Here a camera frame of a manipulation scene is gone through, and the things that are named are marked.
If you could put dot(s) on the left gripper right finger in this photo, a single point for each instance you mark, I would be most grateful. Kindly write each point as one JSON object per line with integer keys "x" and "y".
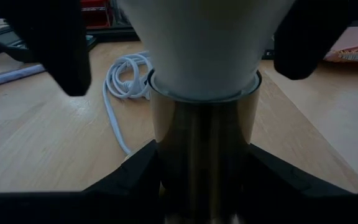
{"x": 306, "y": 202}

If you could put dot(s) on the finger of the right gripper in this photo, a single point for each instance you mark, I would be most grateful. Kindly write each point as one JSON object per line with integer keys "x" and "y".
{"x": 309, "y": 37}
{"x": 57, "y": 46}

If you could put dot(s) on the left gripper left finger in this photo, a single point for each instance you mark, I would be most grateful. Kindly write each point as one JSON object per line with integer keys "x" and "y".
{"x": 73, "y": 208}

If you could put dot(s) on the white lightbulb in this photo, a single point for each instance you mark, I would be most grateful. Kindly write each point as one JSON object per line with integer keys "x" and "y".
{"x": 207, "y": 46}

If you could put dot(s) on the brass lamp socket base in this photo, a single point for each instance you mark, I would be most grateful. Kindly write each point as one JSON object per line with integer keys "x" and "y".
{"x": 204, "y": 149}

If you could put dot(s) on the black Outsiders book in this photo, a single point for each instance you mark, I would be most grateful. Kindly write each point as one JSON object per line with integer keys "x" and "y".
{"x": 268, "y": 54}

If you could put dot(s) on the pink spiral notebook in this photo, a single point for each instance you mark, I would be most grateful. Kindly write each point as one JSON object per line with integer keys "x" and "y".
{"x": 356, "y": 46}

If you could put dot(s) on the red storage bin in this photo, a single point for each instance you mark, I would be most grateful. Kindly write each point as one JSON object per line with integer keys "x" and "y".
{"x": 95, "y": 14}

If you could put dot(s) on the black calculator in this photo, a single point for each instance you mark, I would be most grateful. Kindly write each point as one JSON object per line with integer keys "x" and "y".
{"x": 8, "y": 43}

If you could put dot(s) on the purple white pen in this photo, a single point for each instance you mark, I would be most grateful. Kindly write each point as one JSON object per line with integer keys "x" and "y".
{"x": 11, "y": 76}

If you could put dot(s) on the black aluminium frame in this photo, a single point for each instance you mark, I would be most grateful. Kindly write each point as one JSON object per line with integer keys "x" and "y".
{"x": 113, "y": 34}

